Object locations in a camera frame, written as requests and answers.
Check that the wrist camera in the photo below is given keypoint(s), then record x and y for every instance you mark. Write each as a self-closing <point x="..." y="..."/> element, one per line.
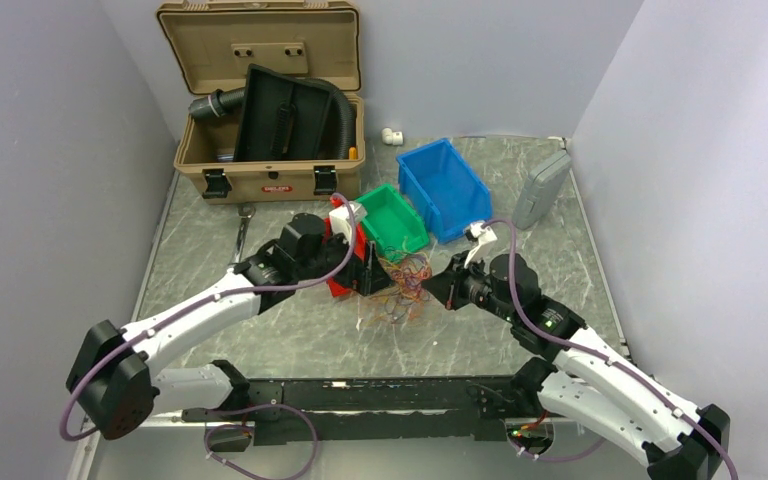
<point x="345" y="218"/>
<point x="482" y="237"/>

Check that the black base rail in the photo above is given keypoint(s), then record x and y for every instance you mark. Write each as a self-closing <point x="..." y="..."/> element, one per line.
<point x="288" y="410"/>

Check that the black tray in toolbox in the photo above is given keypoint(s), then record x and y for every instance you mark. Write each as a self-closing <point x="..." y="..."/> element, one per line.
<point x="283" y="117"/>

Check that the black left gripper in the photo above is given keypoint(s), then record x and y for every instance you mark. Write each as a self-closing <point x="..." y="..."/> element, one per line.
<point x="367" y="277"/>

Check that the metal wrench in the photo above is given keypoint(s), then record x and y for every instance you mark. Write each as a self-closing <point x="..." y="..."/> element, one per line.
<point x="245" y="212"/>

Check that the blue plastic bin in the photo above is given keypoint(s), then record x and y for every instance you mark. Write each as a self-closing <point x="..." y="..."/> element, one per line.
<point x="444" y="189"/>

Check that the red plastic bin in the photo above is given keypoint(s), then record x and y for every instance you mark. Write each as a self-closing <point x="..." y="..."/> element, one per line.
<point x="335" y="250"/>

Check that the white pipe fitting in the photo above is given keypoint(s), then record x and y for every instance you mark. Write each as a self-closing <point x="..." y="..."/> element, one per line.
<point x="392" y="137"/>

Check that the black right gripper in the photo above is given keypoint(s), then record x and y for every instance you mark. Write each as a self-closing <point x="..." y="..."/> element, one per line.
<point x="447" y="286"/>

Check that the grey plastic case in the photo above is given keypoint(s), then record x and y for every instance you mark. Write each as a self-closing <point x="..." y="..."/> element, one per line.
<point x="541" y="189"/>

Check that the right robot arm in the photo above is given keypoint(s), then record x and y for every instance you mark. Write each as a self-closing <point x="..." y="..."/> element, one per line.
<point x="573" y="372"/>

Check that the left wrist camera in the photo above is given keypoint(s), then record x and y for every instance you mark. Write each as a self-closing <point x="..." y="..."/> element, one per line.
<point x="345" y="218"/>

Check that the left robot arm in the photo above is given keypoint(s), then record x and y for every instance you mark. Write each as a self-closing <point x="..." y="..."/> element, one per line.
<point x="122" y="375"/>

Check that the green plastic bin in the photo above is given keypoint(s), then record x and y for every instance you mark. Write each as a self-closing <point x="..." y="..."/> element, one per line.
<point x="392" y="223"/>

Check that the tan open toolbox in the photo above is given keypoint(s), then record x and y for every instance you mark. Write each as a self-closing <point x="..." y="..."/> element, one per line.
<point x="214" y="44"/>

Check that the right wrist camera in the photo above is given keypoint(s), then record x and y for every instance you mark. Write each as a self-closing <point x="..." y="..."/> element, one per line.
<point x="482" y="237"/>

